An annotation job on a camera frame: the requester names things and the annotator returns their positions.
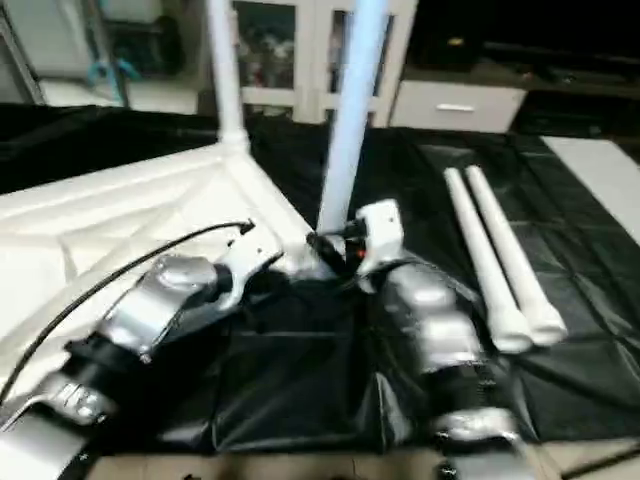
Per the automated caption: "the white plastic table leg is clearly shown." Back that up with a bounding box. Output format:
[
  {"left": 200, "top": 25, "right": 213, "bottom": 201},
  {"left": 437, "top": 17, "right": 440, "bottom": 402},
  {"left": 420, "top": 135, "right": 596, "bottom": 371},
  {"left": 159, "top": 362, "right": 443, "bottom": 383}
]
[
  {"left": 443, "top": 167, "right": 534, "bottom": 355},
  {"left": 206, "top": 0, "right": 249, "bottom": 153},
  {"left": 316, "top": 0, "right": 392, "bottom": 237},
  {"left": 465, "top": 164, "right": 569, "bottom": 348}
]

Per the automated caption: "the white drawer unit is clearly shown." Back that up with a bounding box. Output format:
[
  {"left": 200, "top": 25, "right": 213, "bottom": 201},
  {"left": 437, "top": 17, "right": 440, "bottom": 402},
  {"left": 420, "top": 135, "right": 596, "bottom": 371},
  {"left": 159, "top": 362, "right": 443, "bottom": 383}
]
[{"left": 389, "top": 79, "right": 529, "bottom": 134}]

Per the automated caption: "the white glass door cabinet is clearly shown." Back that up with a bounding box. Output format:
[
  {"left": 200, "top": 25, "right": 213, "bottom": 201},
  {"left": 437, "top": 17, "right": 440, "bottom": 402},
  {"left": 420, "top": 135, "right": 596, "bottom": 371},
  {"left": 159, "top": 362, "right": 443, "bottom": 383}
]
[{"left": 200, "top": 0, "right": 421, "bottom": 126}]

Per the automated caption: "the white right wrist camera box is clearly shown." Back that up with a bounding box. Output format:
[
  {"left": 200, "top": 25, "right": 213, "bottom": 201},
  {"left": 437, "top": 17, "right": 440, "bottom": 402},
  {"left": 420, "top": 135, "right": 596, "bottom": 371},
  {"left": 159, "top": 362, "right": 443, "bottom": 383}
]
[{"left": 350, "top": 199, "right": 405, "bottom": 278}]

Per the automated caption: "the black mat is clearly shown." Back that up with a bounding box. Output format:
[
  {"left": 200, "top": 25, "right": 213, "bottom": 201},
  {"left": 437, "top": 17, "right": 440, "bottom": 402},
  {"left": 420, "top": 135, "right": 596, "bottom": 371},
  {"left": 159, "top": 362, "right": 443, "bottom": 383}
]
[{"left": 0, "top": 103, "right": 640, "bottom": 453}]

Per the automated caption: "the white plastic table top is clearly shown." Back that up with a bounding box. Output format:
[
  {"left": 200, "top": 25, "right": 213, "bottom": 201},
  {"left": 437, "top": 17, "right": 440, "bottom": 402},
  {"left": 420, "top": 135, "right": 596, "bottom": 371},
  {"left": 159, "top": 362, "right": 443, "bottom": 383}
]
[{"left": 0, "top": 138, "right": 333, "bottom": 403}]

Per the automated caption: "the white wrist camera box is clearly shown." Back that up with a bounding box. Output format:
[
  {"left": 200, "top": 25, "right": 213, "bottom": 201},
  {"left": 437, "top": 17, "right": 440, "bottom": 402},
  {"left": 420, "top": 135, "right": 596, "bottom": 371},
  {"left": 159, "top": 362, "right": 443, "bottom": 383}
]
[
  {"left": 214, "top": 224, "right": 284, "bottom": 307},
  {"left": 350, "top": 199, "right": 405, "bottom": 278}
]

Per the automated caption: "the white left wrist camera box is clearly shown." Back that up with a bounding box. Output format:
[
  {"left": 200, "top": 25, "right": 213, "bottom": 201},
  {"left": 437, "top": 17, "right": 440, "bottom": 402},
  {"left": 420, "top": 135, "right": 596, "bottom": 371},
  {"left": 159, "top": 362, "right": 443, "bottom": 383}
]
[{"left": 214, "top": 224, "right": 284, "bottom": 307}]

